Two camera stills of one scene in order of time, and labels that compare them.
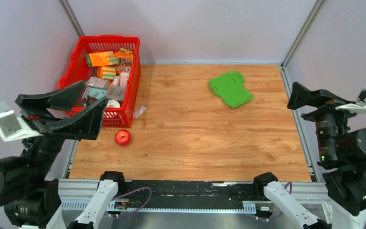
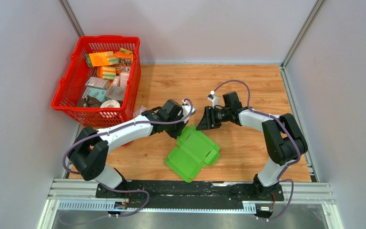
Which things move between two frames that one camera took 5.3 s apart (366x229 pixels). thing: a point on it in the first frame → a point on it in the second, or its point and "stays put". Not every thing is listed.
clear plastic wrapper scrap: (137, 113) stays put
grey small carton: (97, 83) stays put
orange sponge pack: (97, 59) stays put
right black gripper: (300, 94) → (208, 121)
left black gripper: (87, 122) → (177, 134)
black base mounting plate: (186, 193) stays put
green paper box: (229, 87) → (194, 150)
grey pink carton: (116, 92) stays put
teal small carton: (98, 94) stays put
